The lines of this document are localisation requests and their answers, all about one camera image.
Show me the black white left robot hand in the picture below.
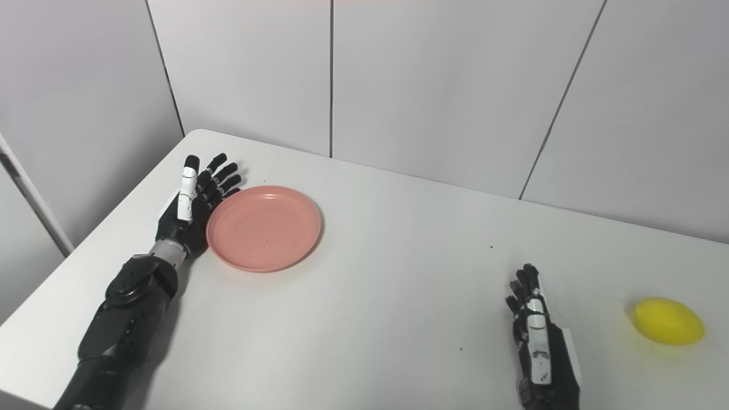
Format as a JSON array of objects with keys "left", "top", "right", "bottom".
[{"left": 155, "top": 153, "right": 243, "bottom": 260}]

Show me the yellow lemon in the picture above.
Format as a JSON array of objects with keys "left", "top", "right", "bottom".
[{"left": 633, "top": 297, "right": 706, "bottom": 346}]

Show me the white wall corner post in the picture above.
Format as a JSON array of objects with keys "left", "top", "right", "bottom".
[{"left": 0, "top": 134, "right": 75, "bottom": 257}]

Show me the pink plastic plate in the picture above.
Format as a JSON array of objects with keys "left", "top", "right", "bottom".
[{"left": 206, "top": 185, "right": 323, "bottom": 273}]

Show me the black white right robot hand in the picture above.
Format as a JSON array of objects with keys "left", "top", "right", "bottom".
[{"left": 505, "top": 263, "right": 581, "bottom": 410}]

